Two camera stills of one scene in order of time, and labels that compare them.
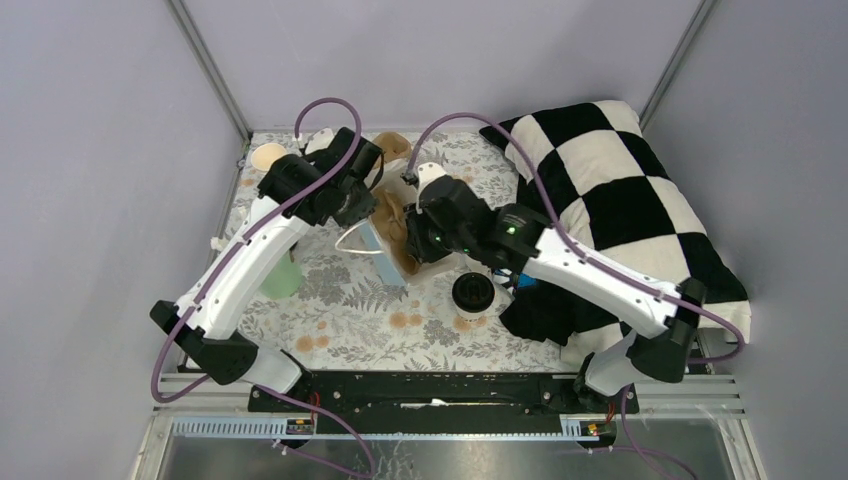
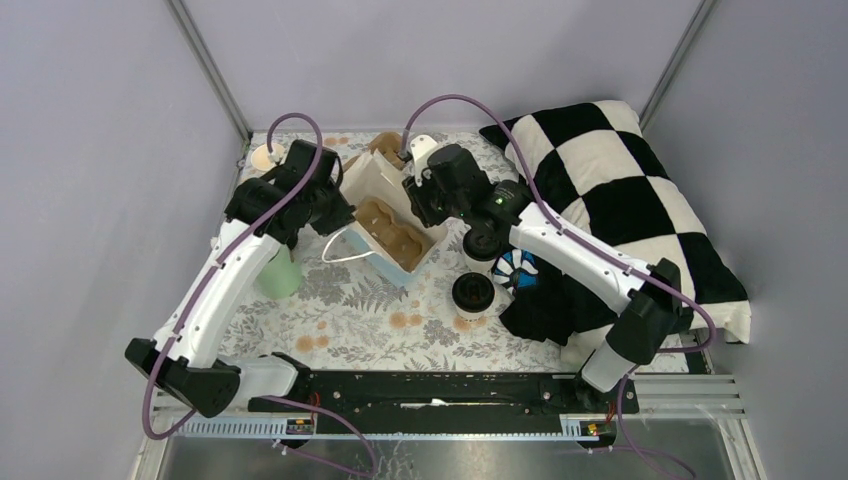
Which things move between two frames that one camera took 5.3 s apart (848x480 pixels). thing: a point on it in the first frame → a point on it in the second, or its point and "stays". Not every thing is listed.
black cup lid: (473, 292) stays
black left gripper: (364, 209) → (342, 215)
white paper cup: (473, 316) stays
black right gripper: (419, 248) → (417, 197)
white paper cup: (476, 266) stays
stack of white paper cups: (264, 155) stays
